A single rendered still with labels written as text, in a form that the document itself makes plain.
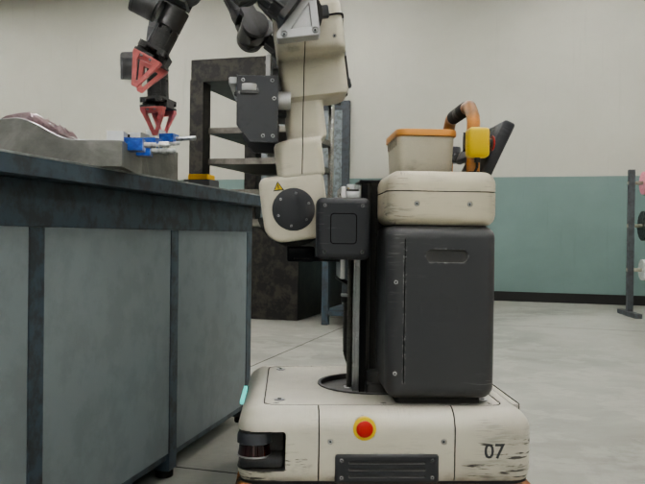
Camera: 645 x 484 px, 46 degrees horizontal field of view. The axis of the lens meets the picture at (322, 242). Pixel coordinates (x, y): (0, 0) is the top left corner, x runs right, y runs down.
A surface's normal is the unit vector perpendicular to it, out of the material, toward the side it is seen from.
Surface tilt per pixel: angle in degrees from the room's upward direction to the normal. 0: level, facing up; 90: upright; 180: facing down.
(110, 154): 90
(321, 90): 90
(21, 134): 90
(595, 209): 90
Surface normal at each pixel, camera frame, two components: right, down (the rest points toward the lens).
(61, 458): 0.97, 0.01
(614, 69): -0.29, 0.00
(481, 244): 0.04, 0.01
